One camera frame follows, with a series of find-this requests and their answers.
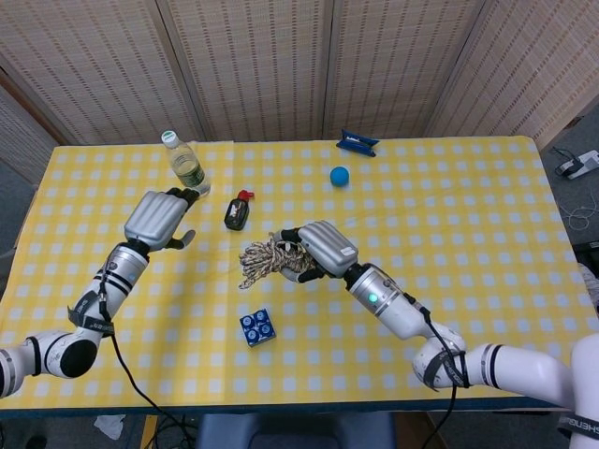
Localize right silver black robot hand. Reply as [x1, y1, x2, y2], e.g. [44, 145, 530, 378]
[269, 220, 360, 284]

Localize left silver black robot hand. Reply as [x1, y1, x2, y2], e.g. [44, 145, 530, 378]
[123, 186, 200, 252]

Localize speckled braided rope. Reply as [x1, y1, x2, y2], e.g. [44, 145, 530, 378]
[237, 233, 319, 291]

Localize clear plastic water bottle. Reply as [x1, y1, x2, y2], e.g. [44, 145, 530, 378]
[160, 130, 212, 197]

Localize small black bottle red cap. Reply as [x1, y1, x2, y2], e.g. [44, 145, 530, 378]
[224, 189, 256, 231]

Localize blue clip case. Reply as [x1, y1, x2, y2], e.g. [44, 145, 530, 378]
[335, 128, 379, 159]

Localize blue building brick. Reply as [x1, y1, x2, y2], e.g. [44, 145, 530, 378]
[239, 308, 278, 350]

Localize yellow checkered tablecloth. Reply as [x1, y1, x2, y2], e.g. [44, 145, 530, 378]
[0, 135, 599, 412]

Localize dark blue table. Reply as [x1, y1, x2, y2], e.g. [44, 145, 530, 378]
[0, 396, 570, 417]

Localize bamboo folding screen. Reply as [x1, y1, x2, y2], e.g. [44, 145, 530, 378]
[0, 0, 599, 151]

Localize dark blue chair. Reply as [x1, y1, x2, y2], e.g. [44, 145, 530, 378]
[195, 411, 397, 449]

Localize crumpled white paper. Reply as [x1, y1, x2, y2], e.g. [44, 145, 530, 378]
[93, 413, 127, 441]

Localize black floor case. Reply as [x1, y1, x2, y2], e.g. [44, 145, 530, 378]
[573, 241, 599, 270]

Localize white power strip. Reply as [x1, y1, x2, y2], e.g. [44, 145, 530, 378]
[554, 148, 599, 180]

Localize pale crumpled cloth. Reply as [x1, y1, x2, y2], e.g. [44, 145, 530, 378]
[579, 264, 599, 310]

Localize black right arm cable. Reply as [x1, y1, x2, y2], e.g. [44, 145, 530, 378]
[402, 292, 469, 449]

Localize thin white floor cable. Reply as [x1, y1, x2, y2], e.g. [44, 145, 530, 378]
[565, 189, 599, 230]

